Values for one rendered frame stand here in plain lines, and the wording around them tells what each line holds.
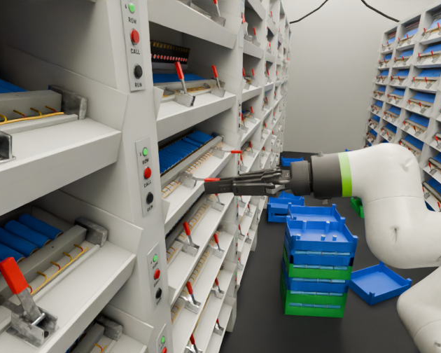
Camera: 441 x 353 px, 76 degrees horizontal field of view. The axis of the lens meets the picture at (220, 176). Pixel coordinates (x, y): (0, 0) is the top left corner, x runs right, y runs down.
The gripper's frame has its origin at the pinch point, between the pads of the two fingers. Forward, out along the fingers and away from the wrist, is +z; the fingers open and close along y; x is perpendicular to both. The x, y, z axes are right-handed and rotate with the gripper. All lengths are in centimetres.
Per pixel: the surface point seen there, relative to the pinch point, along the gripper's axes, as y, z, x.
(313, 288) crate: 63, -16, -81
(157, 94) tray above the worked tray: -18.0, 0.9, 22.4
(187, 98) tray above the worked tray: -1.0, 3.1, 20.8
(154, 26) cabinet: 23, 18, 42
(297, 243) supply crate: 61, -11, -54
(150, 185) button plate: -21.8, 4.0, 8.7
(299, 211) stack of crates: 116, -10, -63
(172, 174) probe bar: -2.6, 10.1, 4.8
